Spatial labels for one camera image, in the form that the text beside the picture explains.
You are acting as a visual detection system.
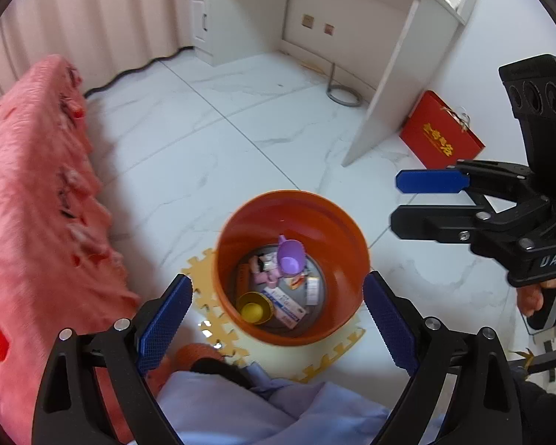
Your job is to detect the purple silicone cup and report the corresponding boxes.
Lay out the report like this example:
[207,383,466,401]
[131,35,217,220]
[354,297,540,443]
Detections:
[276,235,306,276]

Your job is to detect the white blue medicine box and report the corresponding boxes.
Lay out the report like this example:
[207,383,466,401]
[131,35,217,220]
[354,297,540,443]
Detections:
[262,286,307,330]

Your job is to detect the pink plastic roller toy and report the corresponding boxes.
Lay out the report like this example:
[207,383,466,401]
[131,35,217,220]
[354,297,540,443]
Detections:
[253,252,281,287]

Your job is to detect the red cylindrical paper can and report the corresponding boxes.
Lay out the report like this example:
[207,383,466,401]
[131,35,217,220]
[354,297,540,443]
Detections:
[236,291,274,326]

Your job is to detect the small blue white carton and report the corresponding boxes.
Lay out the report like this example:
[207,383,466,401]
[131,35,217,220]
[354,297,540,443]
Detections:
[305,276,320,306]

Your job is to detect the hello kitty plush toy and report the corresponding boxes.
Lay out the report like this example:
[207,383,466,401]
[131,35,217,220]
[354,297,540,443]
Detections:
[249,255,265,275]

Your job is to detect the dark red gourd toy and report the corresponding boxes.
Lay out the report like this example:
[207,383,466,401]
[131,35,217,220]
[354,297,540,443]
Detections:
[235,264,250,297]

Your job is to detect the orange trash bin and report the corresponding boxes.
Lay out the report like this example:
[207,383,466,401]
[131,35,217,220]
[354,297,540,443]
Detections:
[213,190,370,347]

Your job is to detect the person's right hand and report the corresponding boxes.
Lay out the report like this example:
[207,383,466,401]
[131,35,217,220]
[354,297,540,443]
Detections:
[515,272,556,319]

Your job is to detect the red gift bag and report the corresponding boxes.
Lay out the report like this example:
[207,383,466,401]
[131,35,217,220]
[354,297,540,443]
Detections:
[400,90,485,169]

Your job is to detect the person's light blue trousers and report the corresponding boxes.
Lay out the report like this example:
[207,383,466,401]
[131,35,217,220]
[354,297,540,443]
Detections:
[158,364,391,444]

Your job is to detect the bed with pink blanket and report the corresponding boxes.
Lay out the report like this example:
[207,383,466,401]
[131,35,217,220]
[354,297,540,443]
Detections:
[0,55,139,444]

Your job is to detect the yellow foam puzzle mat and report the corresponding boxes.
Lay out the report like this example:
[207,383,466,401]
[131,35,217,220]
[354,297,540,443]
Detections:
[179,247,368,385]

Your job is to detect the white desk cabinet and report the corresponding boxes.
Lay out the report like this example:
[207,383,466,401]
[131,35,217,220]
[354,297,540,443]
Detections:
[189,0,477,164]

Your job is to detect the pink pleated curtain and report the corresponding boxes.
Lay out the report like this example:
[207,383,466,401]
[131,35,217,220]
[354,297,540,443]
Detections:
[0,0,192,98]

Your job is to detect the grey coiled cable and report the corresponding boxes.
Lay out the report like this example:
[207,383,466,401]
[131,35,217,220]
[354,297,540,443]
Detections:
[324,61,364,108]

